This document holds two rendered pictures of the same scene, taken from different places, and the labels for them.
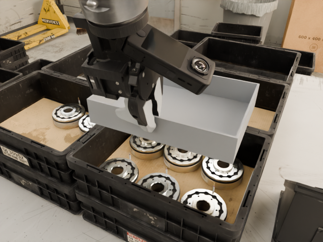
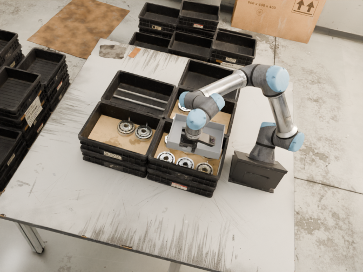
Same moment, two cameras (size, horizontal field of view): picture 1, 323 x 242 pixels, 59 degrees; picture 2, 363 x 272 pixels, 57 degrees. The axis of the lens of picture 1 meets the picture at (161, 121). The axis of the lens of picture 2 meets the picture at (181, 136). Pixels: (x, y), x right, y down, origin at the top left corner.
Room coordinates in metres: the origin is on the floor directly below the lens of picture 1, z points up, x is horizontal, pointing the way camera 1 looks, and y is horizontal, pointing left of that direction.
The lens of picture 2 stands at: (-0.52, 0.44, 2.39)
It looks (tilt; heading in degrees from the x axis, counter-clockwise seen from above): 51 degrees down; 339
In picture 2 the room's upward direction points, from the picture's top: 11 degrees clockwise
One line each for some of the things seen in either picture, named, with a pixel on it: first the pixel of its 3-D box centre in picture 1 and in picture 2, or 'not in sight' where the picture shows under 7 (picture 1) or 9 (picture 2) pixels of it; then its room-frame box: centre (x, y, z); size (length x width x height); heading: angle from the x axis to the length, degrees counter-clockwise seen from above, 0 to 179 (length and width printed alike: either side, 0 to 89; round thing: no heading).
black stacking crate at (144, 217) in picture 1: (171, 165); (188, 153); (0.50, -0.03, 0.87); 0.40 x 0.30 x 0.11; 62
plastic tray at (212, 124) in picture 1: (177, 102); (196, 135); (0.47, -0.03, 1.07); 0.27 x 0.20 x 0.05; 65
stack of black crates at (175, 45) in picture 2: not in sight; (188, 58); (2.01, -0.47, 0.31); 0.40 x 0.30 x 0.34; 65
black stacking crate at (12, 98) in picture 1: (52, 121); (121, 134); (0.69, 0.33, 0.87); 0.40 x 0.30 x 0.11; 62
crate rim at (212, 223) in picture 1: (172, 150); (189, 148); (0.50, -0.03, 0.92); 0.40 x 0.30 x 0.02; 62
